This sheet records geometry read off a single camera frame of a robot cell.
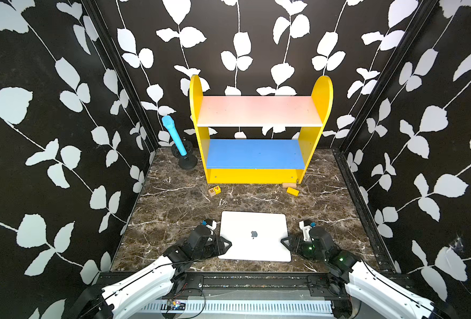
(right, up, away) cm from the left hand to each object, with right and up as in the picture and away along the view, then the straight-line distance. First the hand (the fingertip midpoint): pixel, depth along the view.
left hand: (231, 244), depth 81 cm
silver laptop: (+10, +2, +4) cm, 11 cm away
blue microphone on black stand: (-25, +41, +15) cm, 50 cm away
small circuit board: (-21, -18, -10) cm, 29 cm away
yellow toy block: (+31, +19, +20) cm, 42 cm away
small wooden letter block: (-9, +20, +17) cm, 28 cm away
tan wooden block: (+30, +22, +23) cm, 44 cm away
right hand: (+21, +1, 0) cm, 21 cm away
